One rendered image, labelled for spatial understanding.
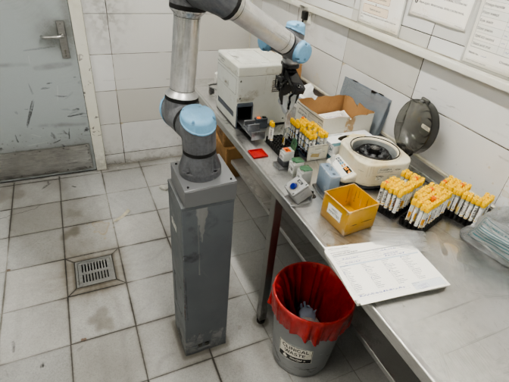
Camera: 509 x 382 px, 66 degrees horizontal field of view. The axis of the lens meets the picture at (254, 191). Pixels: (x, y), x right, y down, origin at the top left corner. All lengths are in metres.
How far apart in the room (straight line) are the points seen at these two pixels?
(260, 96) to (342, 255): 0.95
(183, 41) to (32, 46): 1.74
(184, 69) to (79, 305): 1.42
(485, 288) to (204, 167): 0.95
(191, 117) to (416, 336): 0.90
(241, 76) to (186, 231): 0.76
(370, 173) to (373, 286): 0.53
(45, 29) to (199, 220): 1.86
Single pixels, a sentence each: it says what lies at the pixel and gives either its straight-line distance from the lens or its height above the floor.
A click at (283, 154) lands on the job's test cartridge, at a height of 0.94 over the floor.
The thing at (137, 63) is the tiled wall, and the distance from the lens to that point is 3.08.
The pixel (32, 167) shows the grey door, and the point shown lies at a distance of 3.29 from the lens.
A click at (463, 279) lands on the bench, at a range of 1.35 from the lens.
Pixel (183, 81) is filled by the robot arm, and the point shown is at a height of 1.25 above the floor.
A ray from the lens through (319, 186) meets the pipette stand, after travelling 1.52.
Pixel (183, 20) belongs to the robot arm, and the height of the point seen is 1.44.
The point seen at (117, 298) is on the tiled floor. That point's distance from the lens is 2.28.
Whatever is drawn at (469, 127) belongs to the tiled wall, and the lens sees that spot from 1.68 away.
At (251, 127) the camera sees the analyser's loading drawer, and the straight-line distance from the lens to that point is 1.81.
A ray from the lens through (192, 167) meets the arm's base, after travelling 1.35.
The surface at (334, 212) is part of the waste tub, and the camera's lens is 1.33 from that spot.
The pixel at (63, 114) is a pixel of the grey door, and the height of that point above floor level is 0.49.
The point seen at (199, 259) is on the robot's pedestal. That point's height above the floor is 0.61.
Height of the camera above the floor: 1.70
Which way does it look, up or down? 34 degrees down
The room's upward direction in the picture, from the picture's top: 6 degrees clockwise
